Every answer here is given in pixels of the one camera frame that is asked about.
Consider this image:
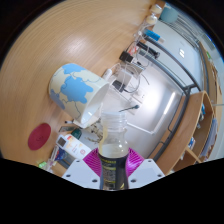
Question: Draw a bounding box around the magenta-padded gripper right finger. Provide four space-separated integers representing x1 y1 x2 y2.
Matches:
128 148 166 190

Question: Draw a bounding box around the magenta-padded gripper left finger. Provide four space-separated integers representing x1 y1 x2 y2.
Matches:
61 148 100 190

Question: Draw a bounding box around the clear bottle with dark label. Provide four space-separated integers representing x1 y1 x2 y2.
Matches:
97 111 130 191

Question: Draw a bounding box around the wooden tree creature figurine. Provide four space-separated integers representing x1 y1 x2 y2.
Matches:
87 122 103 144

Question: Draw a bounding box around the flat round red coaster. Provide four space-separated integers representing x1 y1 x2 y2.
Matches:
27 122 52 151

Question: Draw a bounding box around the wooden shelf unit with items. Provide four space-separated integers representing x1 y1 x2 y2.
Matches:
154 39 224 174

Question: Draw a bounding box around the white mug with blue map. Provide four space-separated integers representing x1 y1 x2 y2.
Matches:
48 63 110 129

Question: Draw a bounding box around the white charger block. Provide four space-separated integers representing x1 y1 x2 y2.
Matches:
118 68 134 86

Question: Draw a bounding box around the small white oval device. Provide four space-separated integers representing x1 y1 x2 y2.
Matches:
101 68 114 80

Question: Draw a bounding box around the small black box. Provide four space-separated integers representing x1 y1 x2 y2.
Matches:
119 50 134 64

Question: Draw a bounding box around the black electric shaver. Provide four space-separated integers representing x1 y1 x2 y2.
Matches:
136 41 161 59

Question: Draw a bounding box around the blue tube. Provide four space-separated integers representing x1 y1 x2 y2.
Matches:
143 29 166 44

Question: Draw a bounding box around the teal seat cushion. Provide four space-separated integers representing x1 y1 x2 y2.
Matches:
159 6 179 24

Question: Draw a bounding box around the white wall socket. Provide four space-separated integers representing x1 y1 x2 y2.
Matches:
132 88 148 104

